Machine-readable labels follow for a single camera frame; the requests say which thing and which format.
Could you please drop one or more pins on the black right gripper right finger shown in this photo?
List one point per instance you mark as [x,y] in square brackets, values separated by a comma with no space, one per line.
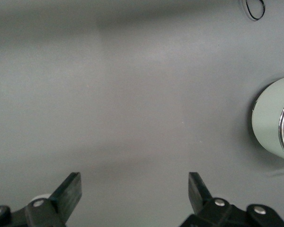
[198,194]

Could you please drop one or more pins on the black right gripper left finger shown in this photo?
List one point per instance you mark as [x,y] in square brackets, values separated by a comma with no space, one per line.
[66,196]

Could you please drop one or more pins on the sage green cooking pot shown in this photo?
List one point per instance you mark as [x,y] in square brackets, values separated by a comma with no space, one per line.
[267,118]

